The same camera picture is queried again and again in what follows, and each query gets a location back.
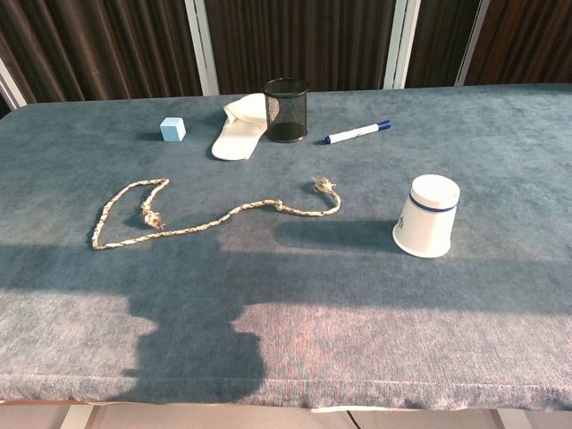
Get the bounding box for white marker blue cap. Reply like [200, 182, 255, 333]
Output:
[324, 118, 392, 146]

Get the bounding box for blue plush table cloth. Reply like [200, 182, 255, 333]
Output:
[0, 82, 572, 412]

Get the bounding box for white frame post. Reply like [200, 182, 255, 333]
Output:
[383, 0, 422, 90]
[454, 0, 491, 87]
[184, 0, 221, 96]
[0, 56, 24, 111]

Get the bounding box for white slipper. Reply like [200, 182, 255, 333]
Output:
[210, 92, 269, 161]

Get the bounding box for light blue cube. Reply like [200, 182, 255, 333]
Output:
[159, 117, 187, 143]

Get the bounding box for black mesh pen holder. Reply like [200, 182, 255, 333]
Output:
[262, 78, 310, 144]

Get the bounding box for white paper cup blue band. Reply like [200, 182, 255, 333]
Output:
[391, 173, 461, 259]

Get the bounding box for brown pleated curtain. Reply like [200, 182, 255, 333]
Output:
[0, 0, 203, 118]
[404, 0, 482, 88]
[204, 0, 397, 95]
[464, 0, 572, 86]

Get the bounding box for braided beige rope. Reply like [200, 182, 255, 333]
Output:
[90, 177, 342, 251]

